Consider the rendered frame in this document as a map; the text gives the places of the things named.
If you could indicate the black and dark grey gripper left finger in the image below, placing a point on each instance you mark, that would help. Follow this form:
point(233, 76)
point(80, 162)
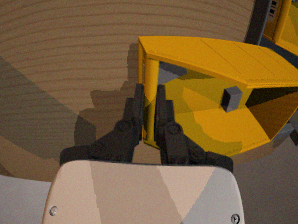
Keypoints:
point(115, 145)

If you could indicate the dark grey block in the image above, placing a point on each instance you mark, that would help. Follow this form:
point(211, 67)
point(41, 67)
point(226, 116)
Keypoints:
point(231, 98)
point(168, 72)

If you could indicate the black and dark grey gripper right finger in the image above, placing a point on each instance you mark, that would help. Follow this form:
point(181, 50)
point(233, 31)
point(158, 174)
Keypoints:
point(179, 148)

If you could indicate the yellow bin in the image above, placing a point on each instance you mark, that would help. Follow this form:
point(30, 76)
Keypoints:
point(197, 97)
point(280, 29)

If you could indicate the grey slanted shelf rack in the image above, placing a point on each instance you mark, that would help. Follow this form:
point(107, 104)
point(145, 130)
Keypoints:
point(254, 37)

